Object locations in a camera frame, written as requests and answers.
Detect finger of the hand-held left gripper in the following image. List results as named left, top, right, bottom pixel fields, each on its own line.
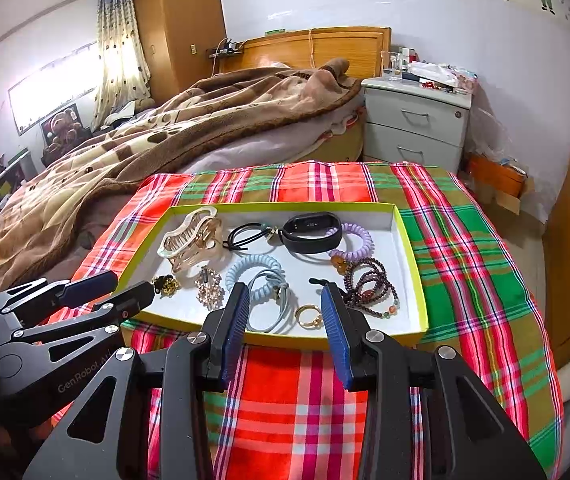
left=0, top=270, right=120, bottom=323
left=15, top=281, right=156, bottom=357

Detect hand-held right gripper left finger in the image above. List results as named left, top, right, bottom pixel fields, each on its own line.
left=22, top=282, right=251, bottom=480

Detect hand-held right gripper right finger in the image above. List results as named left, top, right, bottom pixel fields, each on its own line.
left=320, top=282, right=548, bottom=480

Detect gold ring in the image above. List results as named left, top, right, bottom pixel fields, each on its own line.
left=295, top=304, right=326, bottom=328

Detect gold flower brooch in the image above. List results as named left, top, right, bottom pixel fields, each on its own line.
left=151, top=275, right=181, bottom=297

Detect rhinestone hair clip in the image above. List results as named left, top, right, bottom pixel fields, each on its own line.
left=194, top=266, right=226, bottom=308

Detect dark bead bracelet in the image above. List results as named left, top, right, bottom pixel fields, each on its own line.
left=330, top=252, right=401, bottom=318

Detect grey hair ties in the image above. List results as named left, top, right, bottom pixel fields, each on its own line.
left=247, top=270, right=298, bottom=333

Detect light blue spiral hair tie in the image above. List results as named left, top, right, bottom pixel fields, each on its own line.
left=225, top=254, right=286, bottom=311

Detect yellow-green cardboard box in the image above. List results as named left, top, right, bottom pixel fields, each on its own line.
left=120, top=202, right=428, bottom=348

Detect beige hair claw clip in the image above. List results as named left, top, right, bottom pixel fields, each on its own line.
left=157, top=205, right=226, bottom=273

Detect black hair tie with bead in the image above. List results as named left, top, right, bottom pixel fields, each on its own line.
left=225, top=221, right=278, bottom=253

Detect purple spiral hair tie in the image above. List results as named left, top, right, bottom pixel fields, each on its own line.
left=327, top=222, right=376, bottom=261

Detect black smart band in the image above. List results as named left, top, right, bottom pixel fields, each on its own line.
left=280, top=212, right=343, bottom=256

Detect plaid cloth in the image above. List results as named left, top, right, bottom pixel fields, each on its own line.
left=45, top=160, right=566, bottom=480

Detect brown teddy bear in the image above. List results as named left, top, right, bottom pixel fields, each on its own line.
left=42, top=107, right=86, bottom=156

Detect brown fleece blanket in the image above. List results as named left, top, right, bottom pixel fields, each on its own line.
left=0, top=57, right=366, bottom=291

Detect window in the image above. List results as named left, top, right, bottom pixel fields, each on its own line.
left=8, top=45, right=101, bottom=136

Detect orange box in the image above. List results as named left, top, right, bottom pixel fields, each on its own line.
left=467, top=155, right=526, bottom=198

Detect grey nightstand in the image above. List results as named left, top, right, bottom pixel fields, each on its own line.
left=361, top=77, right=473, bottom=171

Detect dotted curtain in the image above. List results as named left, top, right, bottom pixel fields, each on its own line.
left=92, top=0, right=151, bottom=131

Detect glass cup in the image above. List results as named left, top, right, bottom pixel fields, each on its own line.
left=380, top=51, right=403, bottom=83

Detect tall wooden wardrobe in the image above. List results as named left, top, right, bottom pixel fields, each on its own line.
left=132, top=0, right=226, bottom=106

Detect clutter on nightstand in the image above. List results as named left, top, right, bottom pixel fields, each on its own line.
left=407, top=60, right=480, bottom=93

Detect wooden bed headboard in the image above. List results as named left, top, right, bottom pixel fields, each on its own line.
left=215, top=26, right=393, bottom=81

